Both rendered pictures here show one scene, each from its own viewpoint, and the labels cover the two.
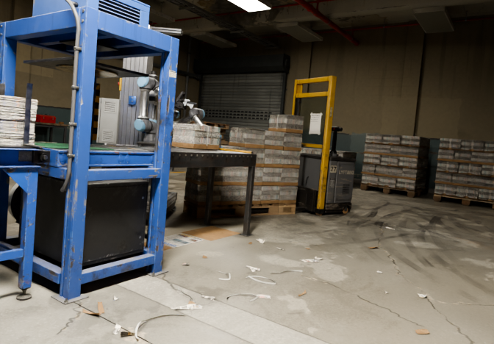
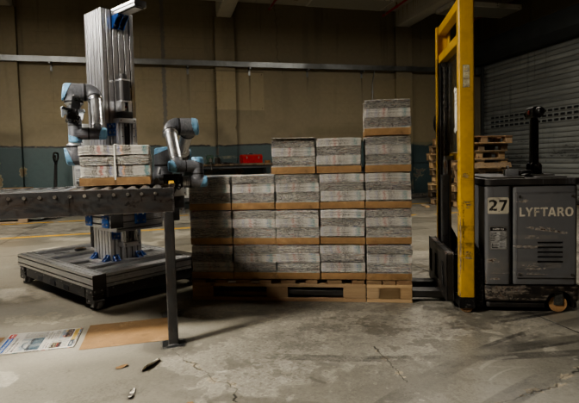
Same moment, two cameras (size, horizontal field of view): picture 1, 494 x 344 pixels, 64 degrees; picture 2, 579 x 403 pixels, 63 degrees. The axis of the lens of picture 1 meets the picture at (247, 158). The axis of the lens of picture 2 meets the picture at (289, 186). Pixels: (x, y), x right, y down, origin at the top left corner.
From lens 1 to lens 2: 3.20 m
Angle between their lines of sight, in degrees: 41
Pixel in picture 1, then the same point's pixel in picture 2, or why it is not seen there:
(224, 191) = (240, 255)
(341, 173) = (527, 213)
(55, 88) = (268, 121)
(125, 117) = not seen: hidden behind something
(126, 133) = not seen: hidden behind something
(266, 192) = (332, 258)
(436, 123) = not seen: outside the picture
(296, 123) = (392, 115)
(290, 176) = (387, 226)
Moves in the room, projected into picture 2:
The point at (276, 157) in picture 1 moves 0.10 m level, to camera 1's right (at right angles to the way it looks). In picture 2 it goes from (347, 189) to (360, 189)
